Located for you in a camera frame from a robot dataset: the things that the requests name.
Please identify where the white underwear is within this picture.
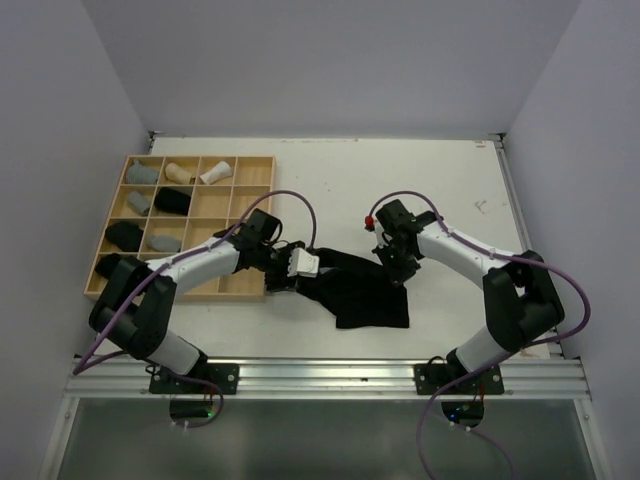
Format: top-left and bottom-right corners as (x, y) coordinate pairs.
(199, 161), (233, 185)

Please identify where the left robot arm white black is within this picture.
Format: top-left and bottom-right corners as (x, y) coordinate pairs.
(89, 209), (305, 393)

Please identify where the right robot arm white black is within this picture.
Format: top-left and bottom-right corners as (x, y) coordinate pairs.
(364, 200), (565, 393)

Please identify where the black rolled underwear second row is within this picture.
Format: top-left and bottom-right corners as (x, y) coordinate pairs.
(153, 187), (191, 216)

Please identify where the beige rolled underwear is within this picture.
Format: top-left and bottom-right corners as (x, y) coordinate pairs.
(164, 162), (195, 185)

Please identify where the grey rolled underwear second row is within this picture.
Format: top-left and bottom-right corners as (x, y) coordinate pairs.
(126, 191), (151, 216)

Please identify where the black rolled underwear third row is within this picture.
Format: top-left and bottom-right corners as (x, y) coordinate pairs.
(105, 221), (143, 252)

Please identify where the grey rolled underwear top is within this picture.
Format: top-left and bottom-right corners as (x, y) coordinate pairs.
(124, 160), (159, 185)

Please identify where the black rolled underwear bottom row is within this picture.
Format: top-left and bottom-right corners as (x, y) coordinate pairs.
(94, 252), (123, 280)

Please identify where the wooden compartment tray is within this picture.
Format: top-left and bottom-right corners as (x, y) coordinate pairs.
(84, 155), (276, 299)

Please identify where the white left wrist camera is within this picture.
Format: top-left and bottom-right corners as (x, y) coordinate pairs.
(287, 247), (320, 278)

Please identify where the right wrist camera red tip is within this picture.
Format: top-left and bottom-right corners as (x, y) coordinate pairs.
(364, 215), (389, 248)

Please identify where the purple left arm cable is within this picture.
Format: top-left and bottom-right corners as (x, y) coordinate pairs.
(72, 189), (318, 429)

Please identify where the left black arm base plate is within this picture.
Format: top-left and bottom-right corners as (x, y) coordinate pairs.
(145, 362), (239, 395)

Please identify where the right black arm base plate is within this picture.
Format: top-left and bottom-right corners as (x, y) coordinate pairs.
(413, 356), (505, 396)

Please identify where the aluminium mounting rail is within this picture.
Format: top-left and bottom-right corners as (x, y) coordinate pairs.
(64, 357), (590, 400)

